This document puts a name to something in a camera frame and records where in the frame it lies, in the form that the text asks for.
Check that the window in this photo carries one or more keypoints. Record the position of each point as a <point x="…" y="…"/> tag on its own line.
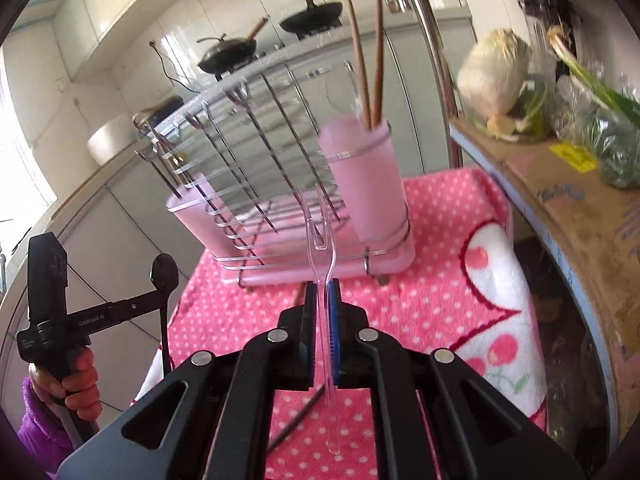
<point x="20" y="160"/>

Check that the pink drip tray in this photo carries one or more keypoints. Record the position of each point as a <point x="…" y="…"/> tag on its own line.
<point x="280" y="275"/>

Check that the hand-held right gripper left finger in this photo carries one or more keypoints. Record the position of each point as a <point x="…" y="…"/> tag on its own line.
<point x="310" y="340"/>

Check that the black wok with lid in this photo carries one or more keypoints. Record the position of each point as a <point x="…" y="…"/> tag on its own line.
<point x="225" y="52"/>

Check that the white rice cooker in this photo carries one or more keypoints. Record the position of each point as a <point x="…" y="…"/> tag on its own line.
<point x="112" y="140"/>

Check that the dark countertop cooker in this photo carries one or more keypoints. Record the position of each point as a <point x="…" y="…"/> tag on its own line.
<point x="162" y="110"/>

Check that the plastic bag of greens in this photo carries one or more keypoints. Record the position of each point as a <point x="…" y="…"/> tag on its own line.
<point x="615" y="150"/>

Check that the person's left forearm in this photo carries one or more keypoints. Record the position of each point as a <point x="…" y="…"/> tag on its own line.
<point x="37" y="430"/>

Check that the pink dotted blanket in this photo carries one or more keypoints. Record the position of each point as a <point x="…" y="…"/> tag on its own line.
<point x="425" y="280"/>

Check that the cardboard box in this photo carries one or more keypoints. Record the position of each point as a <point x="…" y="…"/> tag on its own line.
<point x="575" y="220"/>

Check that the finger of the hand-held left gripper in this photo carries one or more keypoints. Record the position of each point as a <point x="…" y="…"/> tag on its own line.
<point x="120" y="310"/>

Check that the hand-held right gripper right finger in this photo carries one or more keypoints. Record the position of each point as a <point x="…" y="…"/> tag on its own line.
<point x="336" y="330"/>

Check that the dark chopstick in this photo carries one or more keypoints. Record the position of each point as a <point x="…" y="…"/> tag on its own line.
<point x="295" y="420"/>

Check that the black frying pan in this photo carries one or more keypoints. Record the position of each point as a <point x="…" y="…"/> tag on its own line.
<point x="310" y="17"/>

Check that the black spoon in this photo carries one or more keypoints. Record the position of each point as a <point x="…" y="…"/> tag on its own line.
<point x="164" y="272"/>

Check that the brown wooden chopstick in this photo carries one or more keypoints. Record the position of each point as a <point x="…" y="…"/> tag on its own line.
<point x="378" y="60"/>
<point x="357" y="60"/>

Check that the black blender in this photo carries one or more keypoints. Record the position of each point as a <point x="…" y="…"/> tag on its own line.
<point x="545" y="15"/>

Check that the clear plastic fork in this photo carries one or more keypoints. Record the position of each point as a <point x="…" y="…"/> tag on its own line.
<point x="330" y="410"/>

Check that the person's left hand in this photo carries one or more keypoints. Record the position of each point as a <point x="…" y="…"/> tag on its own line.
<point x="80" y="385"/>

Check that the green onions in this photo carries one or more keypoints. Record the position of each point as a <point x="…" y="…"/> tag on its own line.
<point x="605" y="92"/>

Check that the metal shelf rack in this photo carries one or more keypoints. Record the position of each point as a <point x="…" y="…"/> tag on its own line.
<point x="435" y="60"/>

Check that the upper kitchen cabinets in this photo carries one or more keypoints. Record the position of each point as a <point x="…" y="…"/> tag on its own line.
<point x="90" y="25"/>

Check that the pink plastic utensil cup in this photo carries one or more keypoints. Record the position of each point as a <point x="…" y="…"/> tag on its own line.
<point x="370" y="195"/>
<point x="187" y="215"/>

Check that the napa cabbage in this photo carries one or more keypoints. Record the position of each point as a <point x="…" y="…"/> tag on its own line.
<point x="492" y="72"/>

